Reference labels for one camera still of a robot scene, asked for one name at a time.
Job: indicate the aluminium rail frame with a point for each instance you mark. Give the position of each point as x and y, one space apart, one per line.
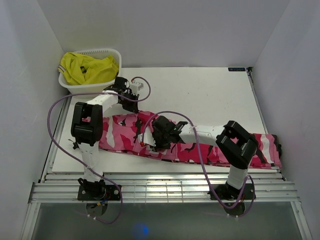
161 188

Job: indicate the blue label sticker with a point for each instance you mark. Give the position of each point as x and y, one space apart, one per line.
236 69

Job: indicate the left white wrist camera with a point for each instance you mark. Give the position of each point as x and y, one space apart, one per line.
135 87

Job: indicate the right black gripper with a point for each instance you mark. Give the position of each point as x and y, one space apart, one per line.
156 136

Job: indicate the white plastic basket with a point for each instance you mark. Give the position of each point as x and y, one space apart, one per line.
98 53

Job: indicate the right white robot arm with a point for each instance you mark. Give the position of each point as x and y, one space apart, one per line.
236 144

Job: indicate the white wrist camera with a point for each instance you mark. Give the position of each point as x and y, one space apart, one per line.
147 140
135 87

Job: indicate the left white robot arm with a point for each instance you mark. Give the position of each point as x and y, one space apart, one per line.
87 129

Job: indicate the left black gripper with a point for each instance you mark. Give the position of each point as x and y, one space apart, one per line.
133 107

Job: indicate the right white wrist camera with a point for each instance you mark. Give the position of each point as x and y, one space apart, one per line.
147 140

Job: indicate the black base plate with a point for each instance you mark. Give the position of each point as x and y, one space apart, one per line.
250 192
107 193

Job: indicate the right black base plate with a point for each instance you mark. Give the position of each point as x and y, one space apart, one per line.
250 192

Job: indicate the yellow trousers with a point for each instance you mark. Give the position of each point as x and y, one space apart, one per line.
80 69

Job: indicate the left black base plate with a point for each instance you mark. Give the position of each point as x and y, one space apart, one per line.
107 193

